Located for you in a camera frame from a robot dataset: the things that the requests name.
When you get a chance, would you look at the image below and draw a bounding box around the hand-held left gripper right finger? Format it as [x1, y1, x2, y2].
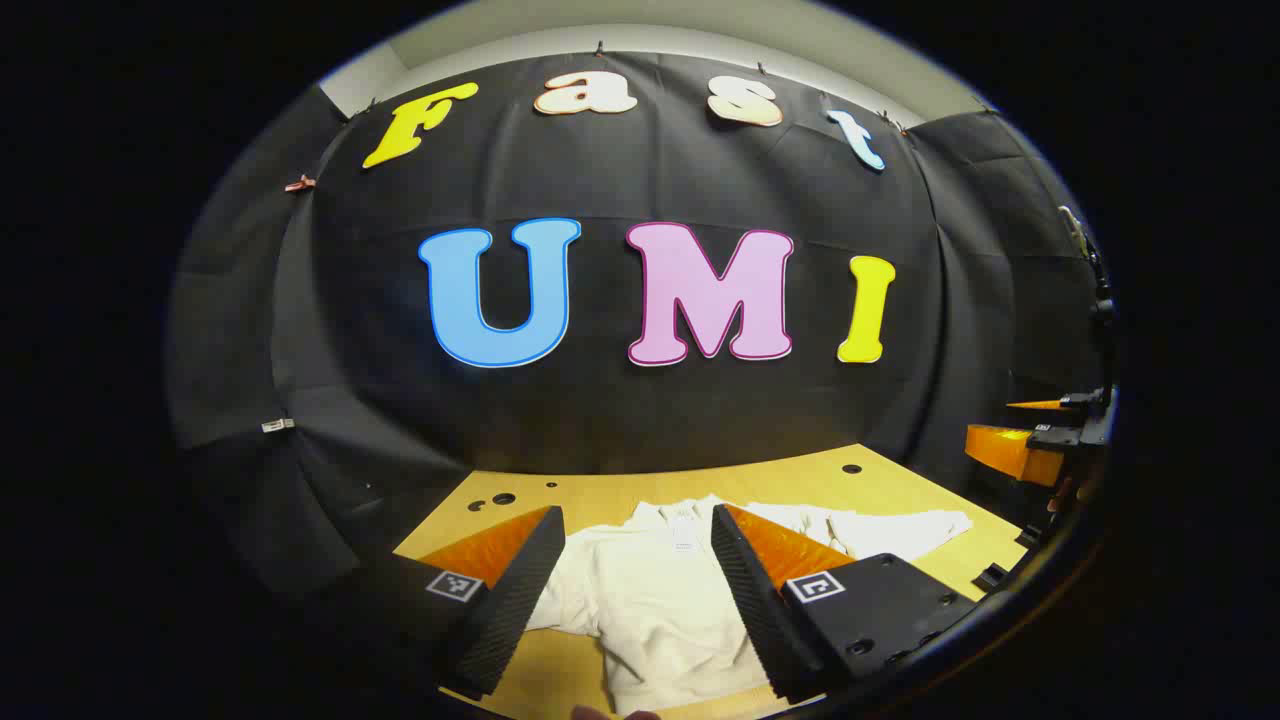
[710, 503, 979, 706]

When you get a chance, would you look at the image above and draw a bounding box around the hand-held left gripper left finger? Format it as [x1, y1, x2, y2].
[300, 505, 568, 701]

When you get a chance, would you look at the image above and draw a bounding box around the white knit sweater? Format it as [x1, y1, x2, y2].
[525, 493, 974, 716]

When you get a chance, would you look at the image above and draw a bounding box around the black metal stand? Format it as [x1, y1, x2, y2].
[1058, 204, 1118, 393]

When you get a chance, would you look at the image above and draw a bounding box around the black backdrop cloth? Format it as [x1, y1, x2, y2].
[165, 50, 1111, 601]

